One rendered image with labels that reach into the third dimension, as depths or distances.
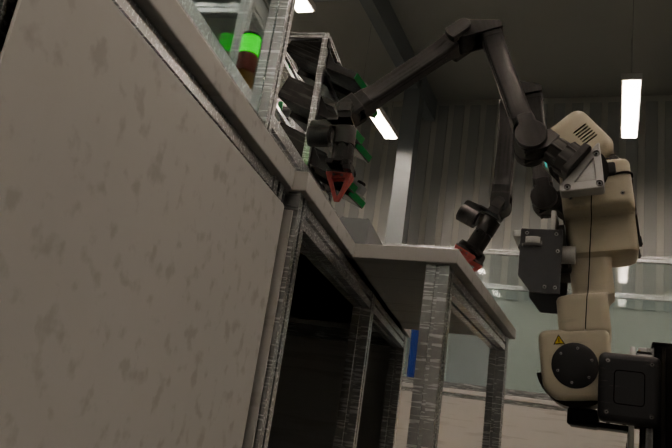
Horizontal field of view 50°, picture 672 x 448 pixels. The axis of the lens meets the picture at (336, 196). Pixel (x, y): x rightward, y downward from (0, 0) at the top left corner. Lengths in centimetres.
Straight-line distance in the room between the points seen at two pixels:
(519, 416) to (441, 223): 568
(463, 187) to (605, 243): 908
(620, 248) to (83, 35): 152
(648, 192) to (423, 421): 948
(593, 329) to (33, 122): 149
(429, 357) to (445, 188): 968
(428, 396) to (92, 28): 96
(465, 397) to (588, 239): 385
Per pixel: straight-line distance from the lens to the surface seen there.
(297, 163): 128
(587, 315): 181
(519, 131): 179
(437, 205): 1091
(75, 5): 56
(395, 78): 195
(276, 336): 102
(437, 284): 138
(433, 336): 136
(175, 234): 71
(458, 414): 562
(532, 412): 555
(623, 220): 190
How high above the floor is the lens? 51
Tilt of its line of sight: 17 degrees up
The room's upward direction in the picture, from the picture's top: 9 degrees clockwise
